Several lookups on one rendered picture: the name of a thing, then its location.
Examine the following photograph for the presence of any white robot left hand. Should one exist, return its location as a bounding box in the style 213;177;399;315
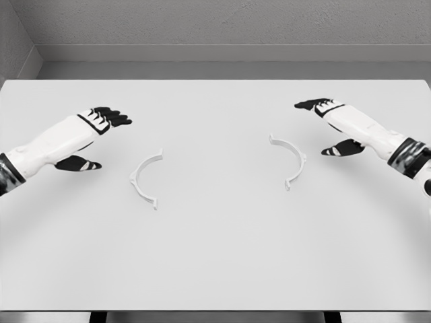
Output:
42;106;133;172

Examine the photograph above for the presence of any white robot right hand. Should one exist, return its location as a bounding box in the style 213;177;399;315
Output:
294;98;378;157

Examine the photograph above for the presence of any white half-ring pipe clamp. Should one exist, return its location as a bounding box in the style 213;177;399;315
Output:
269;133;307;192
129;147;164;211

